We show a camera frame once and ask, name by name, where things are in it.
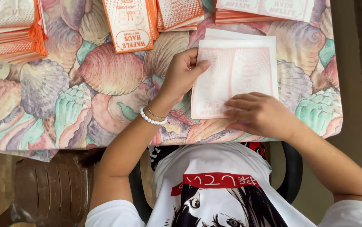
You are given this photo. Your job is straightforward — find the white paper bag sheet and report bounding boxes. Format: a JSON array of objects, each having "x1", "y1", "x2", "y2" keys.
[
  {"x1": 204, "y1": 28, "x2": 277, "y2": 48},
  {"x1": 190, "y1": 39, "x2": 279, "y2": 120}
]

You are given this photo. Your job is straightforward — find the black red patterned garment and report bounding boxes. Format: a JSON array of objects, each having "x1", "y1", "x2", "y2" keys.
[{"x1": 148, "y1": 142, "x2": 267, "y2": 172}]

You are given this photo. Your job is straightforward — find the thin gold bracelet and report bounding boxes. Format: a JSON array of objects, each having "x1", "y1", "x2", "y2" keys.
[{"x1": 146, "y1": 105, "x2": 168, "y2": 120}]

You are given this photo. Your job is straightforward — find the white printed t-shirt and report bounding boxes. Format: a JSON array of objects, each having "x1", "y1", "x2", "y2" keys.
[{"x1": 85, "y1": 142, "x2": 362, "y2": 227}]

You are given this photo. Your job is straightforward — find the person's right hand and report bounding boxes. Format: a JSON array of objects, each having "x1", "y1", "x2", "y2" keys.
[{"x1": 223, "y1": 91, "x2": 296, "y2": 142}]

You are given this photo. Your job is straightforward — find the stack of orange paper bags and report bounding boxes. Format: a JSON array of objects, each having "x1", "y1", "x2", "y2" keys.
[
  {"x1": 156, "y1": 0, "x2": 205, "y2": 32},
  {"x1": 0, "y1": 0, "x2": 49, "y2": 65},
  {"x1": 102, "y1": 0, "x2": 160, "y2": 54}
]

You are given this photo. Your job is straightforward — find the person's left hand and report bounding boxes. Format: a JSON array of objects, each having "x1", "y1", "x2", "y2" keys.
[{"x1": 157, "y1": 47, "x2": 212, "y2": 107}]

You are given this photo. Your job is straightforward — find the white pearl bracelet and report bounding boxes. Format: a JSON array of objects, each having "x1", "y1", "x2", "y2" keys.
[{"x1": 140, "y1": 107, "x2": 169, "y2": 126}]

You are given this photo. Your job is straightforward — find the stack of unfolded orange sheets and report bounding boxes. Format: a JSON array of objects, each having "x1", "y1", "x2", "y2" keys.
[{"x1": 214, "y1": 0, "x2": 316, "y2": 26}]

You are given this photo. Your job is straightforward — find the brown plastic chair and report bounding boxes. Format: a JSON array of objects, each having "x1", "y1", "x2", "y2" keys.
[{"x1": 0, "y1": 148, "x2": 106, "y2": 227}]

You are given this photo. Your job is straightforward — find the seashell pattern tablecloth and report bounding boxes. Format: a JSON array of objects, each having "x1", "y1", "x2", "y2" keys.
[{"x1": 0, "y1": 0, "x2": 344, "y2": 163}]

